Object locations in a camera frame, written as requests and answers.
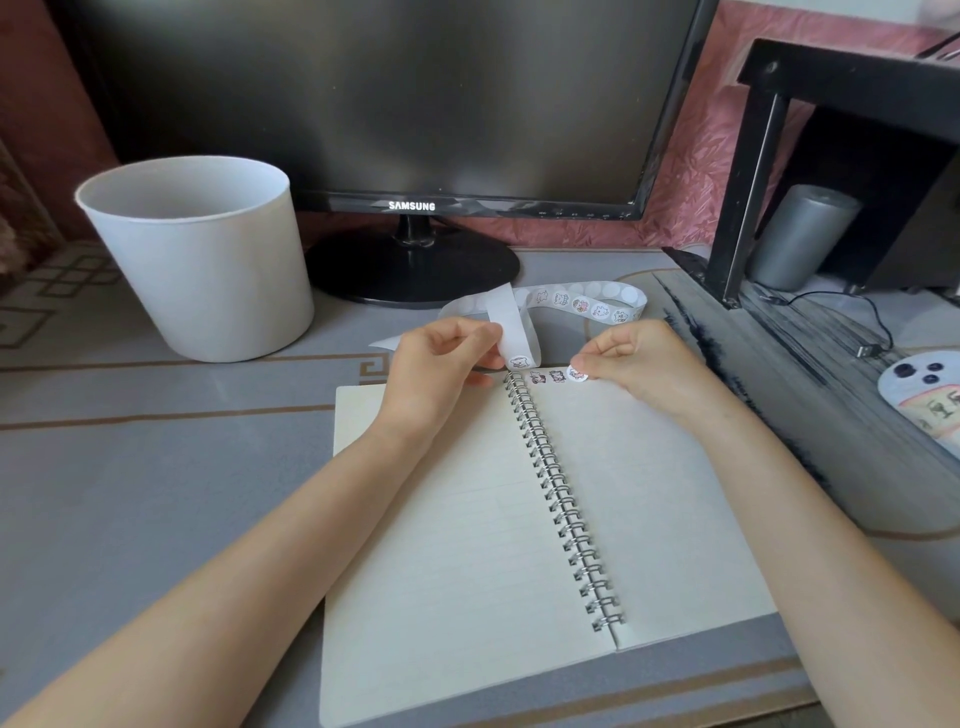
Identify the person's left hand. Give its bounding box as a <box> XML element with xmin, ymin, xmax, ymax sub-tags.
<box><xmin>372</xmin><ymin>316</ymin><xmax>508</xmax><ymax>440</ymax></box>

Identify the person's right hand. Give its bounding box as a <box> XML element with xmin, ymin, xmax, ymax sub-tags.
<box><xmin>567</xmin><ymin>320</ymin><xmax>721</xmax><ymax>435</ymax></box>

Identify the white sticker strip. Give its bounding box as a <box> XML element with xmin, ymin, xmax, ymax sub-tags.
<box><xmin>367</xmin><ymin>278</ymin><xmax>650</xmax><ymax>373</ymax></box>

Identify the cream spiral notebook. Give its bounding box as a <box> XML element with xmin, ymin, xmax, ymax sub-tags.
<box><xmin>318</xmin><ymin>367</ymin><xmax>780</xmax><ymax>728</ymax></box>

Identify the person's left forearm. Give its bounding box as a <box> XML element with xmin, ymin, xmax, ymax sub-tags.
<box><xmin>0</xmin><ymin>416</ymin><xmax>436</xmax><ymax>728</ymax></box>

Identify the person's right forearm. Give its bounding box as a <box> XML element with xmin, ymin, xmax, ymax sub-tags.
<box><xmin>674</xmin><ymin>408</ymin><xmax>960</xmax><ymax>728</ymax></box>

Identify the grey cylindrical speaker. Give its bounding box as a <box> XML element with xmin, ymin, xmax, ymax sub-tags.
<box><xmin>748</xmin><ymin>183</ymin><xmax>864</xmax><ymax>292</ymax></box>

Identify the white plastic waste bin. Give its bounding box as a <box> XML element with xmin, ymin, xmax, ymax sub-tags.
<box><xmin>74</xmin><ymin>155</ymin><xmax>315</xmax><ymax>364</ymax></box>

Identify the white labelled VR controller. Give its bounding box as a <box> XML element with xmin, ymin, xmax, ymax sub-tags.
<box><xmin>877</xmin><ymin>350</ymin><xmax>960</xmax><ymax>463</ymax></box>

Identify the black computer monitor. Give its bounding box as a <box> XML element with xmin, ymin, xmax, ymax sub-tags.
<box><xmin>44</xmin><ymin>0</ymin><xmax>721</xmax><ymax>309</ymax></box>

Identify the grey patterned desk mat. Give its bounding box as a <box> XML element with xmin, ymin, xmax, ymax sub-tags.
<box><xmin>0</xmin><ymin>239</ymin><xmax>960</xmax><ymax>728</ymax></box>

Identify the brown floral curtain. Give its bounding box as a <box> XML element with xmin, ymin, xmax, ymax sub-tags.
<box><xmin>0</xmin><ymin>134</ymin><xmax>65</xmax><ymax>279</ymax></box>

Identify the black shelf frame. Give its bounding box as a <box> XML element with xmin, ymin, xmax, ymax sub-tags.
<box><xmin>663</xmin><ymin>37</ymin><xmax>960</xmax><ymax>310</ymax></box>

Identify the black cable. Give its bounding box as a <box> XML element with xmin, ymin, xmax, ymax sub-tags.
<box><xmin>764</xmin><ymin>288</ymin><xmax>898</xmax><ymax>358</ymax></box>

